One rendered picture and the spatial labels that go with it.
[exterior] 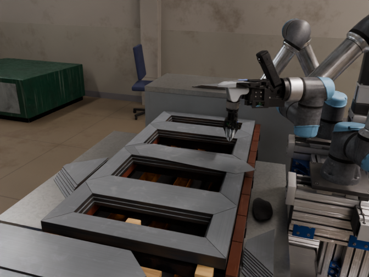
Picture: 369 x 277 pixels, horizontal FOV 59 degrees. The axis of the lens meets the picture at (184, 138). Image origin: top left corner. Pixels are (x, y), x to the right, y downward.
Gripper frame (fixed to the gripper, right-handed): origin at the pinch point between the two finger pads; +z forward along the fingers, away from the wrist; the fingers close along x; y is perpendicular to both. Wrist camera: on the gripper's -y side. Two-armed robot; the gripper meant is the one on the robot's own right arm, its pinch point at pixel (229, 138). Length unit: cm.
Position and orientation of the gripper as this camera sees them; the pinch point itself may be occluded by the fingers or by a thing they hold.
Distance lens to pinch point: 201.7
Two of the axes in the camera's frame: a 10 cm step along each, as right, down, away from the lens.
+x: 9.7, 1.3, -2.1
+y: -2.4, 3.5, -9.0
